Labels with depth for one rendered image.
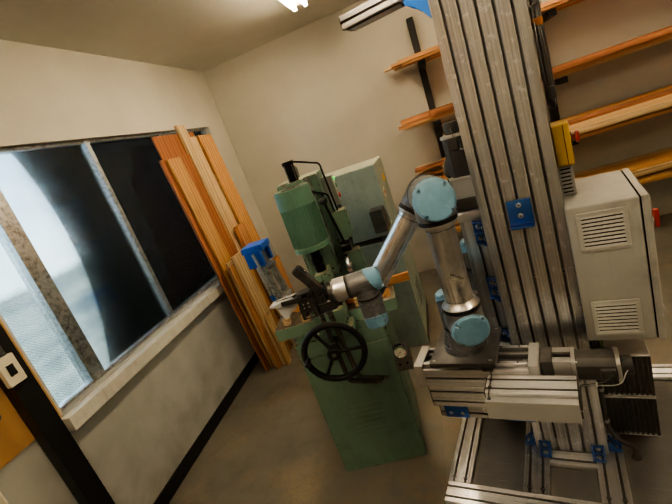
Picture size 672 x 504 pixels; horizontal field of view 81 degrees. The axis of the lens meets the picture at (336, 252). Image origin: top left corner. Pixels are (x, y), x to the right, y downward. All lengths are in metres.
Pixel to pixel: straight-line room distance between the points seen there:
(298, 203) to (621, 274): 1.22
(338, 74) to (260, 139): 1.04
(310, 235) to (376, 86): 2.53
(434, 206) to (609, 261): 0.59
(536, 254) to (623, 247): 0.24
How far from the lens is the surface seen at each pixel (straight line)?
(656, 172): 4.20
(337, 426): 2.22
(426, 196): 1.12
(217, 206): 3.61
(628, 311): 1.53
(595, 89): 4.38
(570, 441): 1.96
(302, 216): 1.81
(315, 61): 4.25
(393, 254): 1.31
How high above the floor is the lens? 1.65
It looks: 15 degrees down
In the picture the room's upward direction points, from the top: 20 degrees counter-clockwise
